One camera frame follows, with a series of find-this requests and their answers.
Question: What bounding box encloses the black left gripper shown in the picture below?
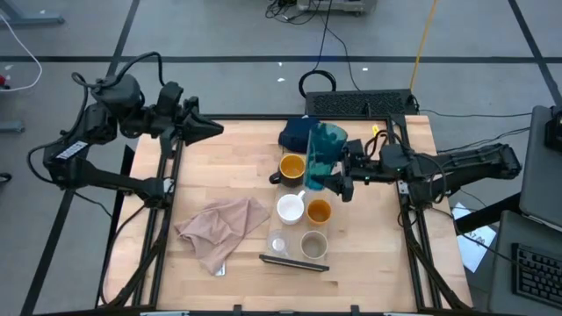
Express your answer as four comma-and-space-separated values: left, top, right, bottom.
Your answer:
173, 97, 226, 147

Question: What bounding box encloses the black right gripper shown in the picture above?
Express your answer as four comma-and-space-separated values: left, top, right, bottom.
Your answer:
324, 139, 387, 204

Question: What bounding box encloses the teal plastic tumbler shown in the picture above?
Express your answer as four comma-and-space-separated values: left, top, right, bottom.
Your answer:
304, 121, 349, 191

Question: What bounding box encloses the small orange cup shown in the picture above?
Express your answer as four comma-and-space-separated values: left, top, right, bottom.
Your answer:
306, 198, 333, 226

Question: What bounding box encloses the black mug with yellow inside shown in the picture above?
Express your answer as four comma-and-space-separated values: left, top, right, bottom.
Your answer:
268, 153, 307, 189

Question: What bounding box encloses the white ceramic mug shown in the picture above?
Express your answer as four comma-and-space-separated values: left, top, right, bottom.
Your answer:
276, 189, 307, 226

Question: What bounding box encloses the beige ribbed cup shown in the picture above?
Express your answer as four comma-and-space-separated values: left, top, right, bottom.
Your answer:
299, 230, 329, 260

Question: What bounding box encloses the navy blue cloth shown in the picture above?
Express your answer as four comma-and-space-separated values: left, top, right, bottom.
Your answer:
277, 116, 321, 154

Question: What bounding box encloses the black perforated box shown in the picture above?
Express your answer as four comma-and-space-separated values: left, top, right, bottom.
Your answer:
305, 89, 418, 118

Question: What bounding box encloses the beige crumpled cloth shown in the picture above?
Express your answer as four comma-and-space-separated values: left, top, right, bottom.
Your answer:
174, 196, 271, 277

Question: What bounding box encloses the white paper sheet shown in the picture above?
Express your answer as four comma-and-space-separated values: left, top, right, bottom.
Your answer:
450, 201, 497, 274

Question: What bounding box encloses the grey desk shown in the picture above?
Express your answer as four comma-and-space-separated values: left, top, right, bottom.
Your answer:
486, 209, 562, 316

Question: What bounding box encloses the grey laptop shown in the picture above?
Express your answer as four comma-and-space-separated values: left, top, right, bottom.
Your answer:
519, 104, 562, 232

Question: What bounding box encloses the black device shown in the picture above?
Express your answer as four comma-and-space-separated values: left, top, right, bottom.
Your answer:
544, 104, 562, 154

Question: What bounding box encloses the black keyboard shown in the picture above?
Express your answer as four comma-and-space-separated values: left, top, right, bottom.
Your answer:
511, 242, 562, 308

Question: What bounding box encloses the black metal table frame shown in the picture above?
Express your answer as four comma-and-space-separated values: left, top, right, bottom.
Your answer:
95, 99, 473, 316

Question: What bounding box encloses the black coiled cable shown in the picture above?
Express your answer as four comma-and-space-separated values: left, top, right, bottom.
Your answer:
298, 0, 337, 98

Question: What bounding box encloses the yellow cable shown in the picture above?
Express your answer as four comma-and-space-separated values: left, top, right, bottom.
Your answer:
409, 0, 440, 93

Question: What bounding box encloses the black cable bundle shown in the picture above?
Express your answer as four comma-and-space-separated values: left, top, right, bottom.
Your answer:
264, 0, 308, 26

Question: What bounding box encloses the white cable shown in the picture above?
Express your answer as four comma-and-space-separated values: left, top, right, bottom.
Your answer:
0, 12, 44, 93

